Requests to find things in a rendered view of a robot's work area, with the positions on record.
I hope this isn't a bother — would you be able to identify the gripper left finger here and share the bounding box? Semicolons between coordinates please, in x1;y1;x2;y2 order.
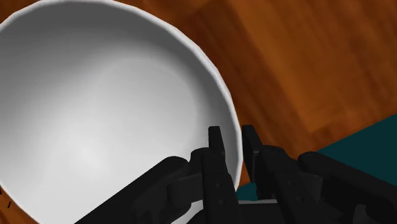
74;125;241;224

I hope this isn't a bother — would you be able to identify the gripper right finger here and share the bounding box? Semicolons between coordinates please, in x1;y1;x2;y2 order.
241;124;397;224

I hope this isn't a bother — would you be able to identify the dark teal flat object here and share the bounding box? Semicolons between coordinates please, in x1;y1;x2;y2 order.
235;113;397;202

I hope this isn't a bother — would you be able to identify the white bowl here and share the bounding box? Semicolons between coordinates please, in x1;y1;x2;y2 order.
0;0;243;224

